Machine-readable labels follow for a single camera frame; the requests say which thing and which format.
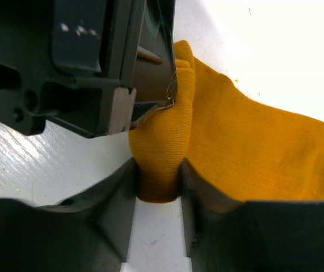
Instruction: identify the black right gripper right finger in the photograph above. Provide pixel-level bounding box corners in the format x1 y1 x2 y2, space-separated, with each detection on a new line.
180 161 324 271

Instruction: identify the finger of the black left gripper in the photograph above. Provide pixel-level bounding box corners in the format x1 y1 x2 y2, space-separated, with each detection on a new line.
131 0 178 129

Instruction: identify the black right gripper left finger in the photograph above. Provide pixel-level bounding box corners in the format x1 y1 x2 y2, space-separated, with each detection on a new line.
0 159 137 271

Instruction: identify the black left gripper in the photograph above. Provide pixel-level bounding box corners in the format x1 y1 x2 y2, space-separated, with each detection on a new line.
0 1 139 138

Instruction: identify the yellow sock with brown cuff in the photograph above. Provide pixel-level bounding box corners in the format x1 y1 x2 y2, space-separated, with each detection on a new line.
128 41 324 203

